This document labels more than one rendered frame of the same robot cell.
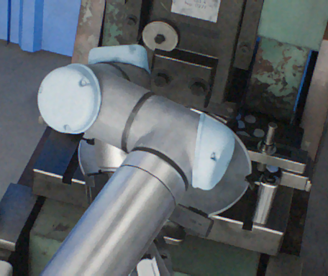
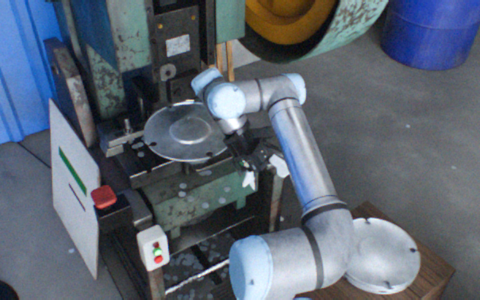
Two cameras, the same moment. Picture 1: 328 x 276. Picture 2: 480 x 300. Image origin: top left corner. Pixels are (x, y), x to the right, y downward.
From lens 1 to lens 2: 0.65 m
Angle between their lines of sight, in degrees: 28
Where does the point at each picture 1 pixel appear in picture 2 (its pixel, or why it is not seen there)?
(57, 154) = (132, 163)
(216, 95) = not seen: hidden behind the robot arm
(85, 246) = (304, 148)
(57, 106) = (228, 107)
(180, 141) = (289, 88)
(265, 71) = not seen: hidden behind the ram
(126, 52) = (215, 72)
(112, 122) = (253, 99)
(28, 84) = not seen: outside the picture
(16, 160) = (32, 207)
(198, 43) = (184, 65)
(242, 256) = not seen: hidden behind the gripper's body
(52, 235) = (163, 199)
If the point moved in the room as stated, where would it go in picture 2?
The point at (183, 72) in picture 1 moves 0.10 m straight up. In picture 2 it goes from (186, 82) to (184, 53)
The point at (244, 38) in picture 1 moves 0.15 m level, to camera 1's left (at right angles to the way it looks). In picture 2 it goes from (210, 49) to (166, 66)
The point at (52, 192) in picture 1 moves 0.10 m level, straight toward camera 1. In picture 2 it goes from (144, 182) to (164, 198)
